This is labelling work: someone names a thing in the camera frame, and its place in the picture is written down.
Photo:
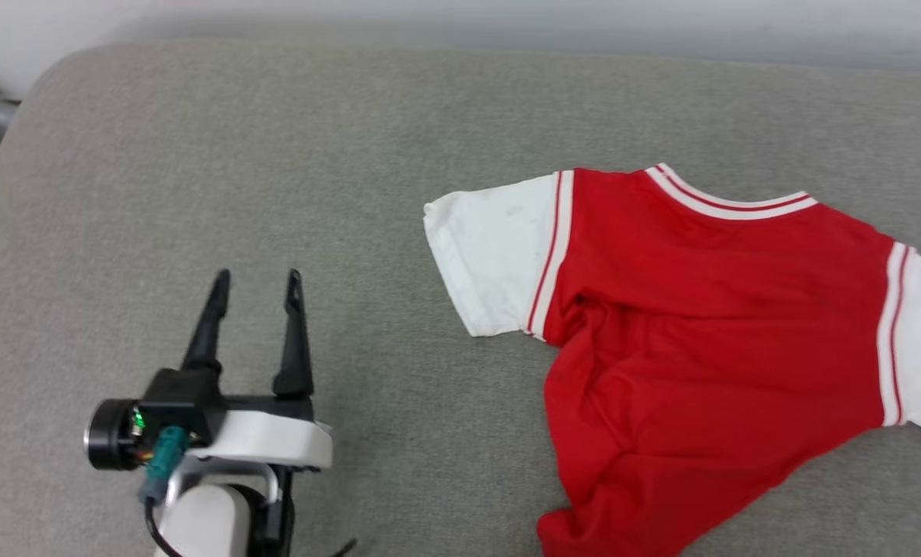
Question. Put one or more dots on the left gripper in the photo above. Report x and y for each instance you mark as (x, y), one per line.
(275, 441)

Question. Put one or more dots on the red and white shirt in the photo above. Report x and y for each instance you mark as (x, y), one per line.
(700, 309)

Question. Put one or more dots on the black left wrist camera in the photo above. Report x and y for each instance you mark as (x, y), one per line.
(186, 398)

